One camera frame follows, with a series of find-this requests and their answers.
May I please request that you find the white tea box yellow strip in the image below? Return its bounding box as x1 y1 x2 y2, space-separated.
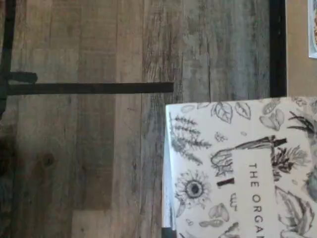
161 96 317 238

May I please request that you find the white yellow Purely Elizabeth box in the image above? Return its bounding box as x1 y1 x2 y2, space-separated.
307 0 317 59

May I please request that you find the brown particle board shelf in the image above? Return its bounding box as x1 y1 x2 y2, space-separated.
284 0 317 100

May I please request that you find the black stand frame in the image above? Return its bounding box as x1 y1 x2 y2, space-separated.
0 0 38 120

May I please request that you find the black metal shelf frame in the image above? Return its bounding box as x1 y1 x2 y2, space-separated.
269 0 288 99

